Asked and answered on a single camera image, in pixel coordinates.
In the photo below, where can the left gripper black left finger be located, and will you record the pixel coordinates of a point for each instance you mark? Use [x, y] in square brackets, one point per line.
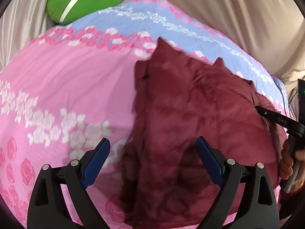
[48, 209]

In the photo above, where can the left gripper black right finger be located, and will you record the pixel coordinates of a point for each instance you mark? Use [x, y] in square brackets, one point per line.
[246, 198]

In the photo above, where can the maroon quilted puffer jacket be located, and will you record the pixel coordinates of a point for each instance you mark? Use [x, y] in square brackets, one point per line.
[178, 99]

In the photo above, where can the person's right hand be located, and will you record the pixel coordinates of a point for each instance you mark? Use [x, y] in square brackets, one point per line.
[286, 165]

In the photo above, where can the pink blue floral bedsheet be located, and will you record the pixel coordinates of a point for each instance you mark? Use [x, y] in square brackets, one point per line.
[74, 85]

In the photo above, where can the beige fabric headboard cover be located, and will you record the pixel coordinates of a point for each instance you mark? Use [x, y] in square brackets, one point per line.
[271, 31]

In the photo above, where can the white satin curtain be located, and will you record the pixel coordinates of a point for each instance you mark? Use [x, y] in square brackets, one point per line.
[21, 22]

